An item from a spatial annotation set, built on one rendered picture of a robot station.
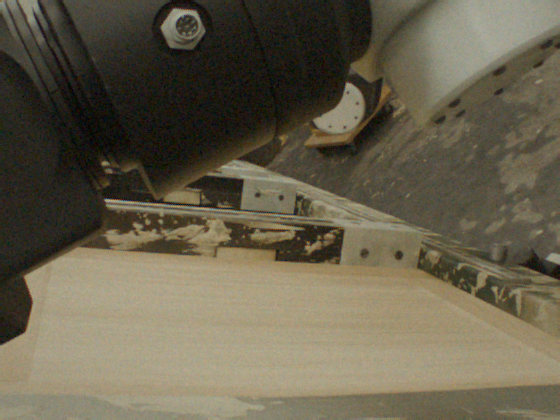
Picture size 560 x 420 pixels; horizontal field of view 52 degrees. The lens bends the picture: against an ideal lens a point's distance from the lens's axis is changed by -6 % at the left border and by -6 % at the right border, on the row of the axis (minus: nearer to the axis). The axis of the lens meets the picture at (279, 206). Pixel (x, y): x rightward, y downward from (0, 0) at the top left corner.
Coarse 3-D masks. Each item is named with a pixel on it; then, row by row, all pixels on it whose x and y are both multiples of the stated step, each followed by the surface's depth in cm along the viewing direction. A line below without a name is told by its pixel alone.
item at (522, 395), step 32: (0, 416) 27; (32, 416) 28; (64, 416) 28; (96, 416) 29; (128, 416) 29; (160, 416) 30; (192, 416) 31; (224, 416) 31; (256, 416) 32; (288, 416) 32; (320, 416) 33; (352, 416) 33; (384, 416) 33; (416, 416) 34; (448, 416) 34; (480, 416) 35; (512, 416) 35; (544, 416) 36
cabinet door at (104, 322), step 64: (64, 256) 67; (128, 256) 71; (192, 256) 76; (64, 320) 48; (128, 320) 50; (192, 320) 53; (256, 320) 56; (320, 320) 58; (384, 320) 61; (448, 320) 63; (512, 320) 65; (0, 384) 35; (64, 384) 36; (128, 384) 38; (192, 384) 40; (256, 384) 41; (320, 384) 43; (384, 384) 43; (448, 384) 45; (512, 384) 46
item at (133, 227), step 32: (128, 224) 74; (160, 224) 75; (192, 224) 76; (224, 224) 78; (256, 224) 79; (288, 224) 80; (320, 224) 82; (352, 224) 85; (384, 224) 89; (288, 256) 81; (320, 256) 82; (352, 256) 84; (384, 256) 85; (416, 256) 87
